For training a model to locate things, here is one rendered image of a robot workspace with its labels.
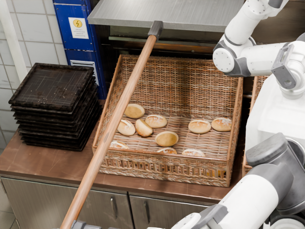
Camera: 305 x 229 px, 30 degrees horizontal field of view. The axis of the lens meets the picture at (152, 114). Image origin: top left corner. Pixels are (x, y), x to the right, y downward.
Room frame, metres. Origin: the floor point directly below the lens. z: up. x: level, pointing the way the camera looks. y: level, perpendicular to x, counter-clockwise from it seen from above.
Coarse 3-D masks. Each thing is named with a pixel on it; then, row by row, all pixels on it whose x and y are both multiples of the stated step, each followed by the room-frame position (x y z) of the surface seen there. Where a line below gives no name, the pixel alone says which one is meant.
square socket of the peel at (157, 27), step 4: (156, 20) 1.75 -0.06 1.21; (152, 24) 1.73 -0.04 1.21; (156, 24) 1.73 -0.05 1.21; (160, 24) 1.72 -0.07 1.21; (152, 28) 1.70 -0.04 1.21; (156, 28) 1.70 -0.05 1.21; (160, 28) 1.71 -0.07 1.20; (148, 32) 1.68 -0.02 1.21; (152, 32) 1.68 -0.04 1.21; (156, 32) 1.67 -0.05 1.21; (160, 32) 1.70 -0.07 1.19; (156, 36) 1.66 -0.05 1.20; (156, 40) 1.66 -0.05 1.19
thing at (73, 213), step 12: (144, 48) 1.59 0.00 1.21; (144, 60) 1.53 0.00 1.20; (132, 72) 1.47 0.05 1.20; (132, 84) 1.41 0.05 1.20; (120, 108) 1.30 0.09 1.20; (120, 120) 1.26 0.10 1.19; (108, 132) 1.20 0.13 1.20; (108, 144) 1.16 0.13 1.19; (96, 156) 1.11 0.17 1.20; (96, 168) 1.07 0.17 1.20; (84, 180) 1.03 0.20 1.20; (84, 192) 0.99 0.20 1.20; (72, 204) 0.95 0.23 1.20; (72, 216) 0.92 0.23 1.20; (60, 228) 0.88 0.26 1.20
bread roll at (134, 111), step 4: (128, 104) 1.99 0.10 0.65; (132, 104) 1.98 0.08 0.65; (136, 104) 1.98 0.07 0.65; (128, 108) 1.96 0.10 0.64; (132, 108) 1.96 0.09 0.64; (136, 108) 1.95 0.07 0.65; (140, 108) 1.95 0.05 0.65; (124, 112) 1.96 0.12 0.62; (128, 112) 1.96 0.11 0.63; (132, 112) 1.95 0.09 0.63; (136, 112) 1.95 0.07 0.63; (140, 112) 1.94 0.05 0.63; (128, 116) 1.95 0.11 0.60; (132, 116) 1.94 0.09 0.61; (136, 116) 1.94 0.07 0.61; (140, 116) 1.94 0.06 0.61
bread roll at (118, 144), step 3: (114, 141) 1.76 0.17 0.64; (117, 141) 1.75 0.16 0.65; (111, 144) 1.75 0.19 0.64; (114, 144) 1.74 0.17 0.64; (117, 144) 1.73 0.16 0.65; (120, 144) 1.73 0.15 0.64; (123, 144) 1.74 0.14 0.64; (114, 147) 1.73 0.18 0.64; (117, 147) 1.72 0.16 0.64; (123, 147) 1.72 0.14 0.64; (126, 147) 1.73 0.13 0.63
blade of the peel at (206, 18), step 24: (120, 0) 1.98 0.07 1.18; (144, 0) 1.95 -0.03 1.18; (168, 0) 1.93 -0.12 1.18; (192, 0) 1.91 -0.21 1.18; (216, 0) 1.88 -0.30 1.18; (240, 0) 1.86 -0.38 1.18; (96, 24) 1.83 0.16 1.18; (120, 24) 1.80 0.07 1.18; (144, 24) 1.77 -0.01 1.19; (168, 24) 1.74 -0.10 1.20; (192, 24) 1.71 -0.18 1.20; (216, 24) 1.72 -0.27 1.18
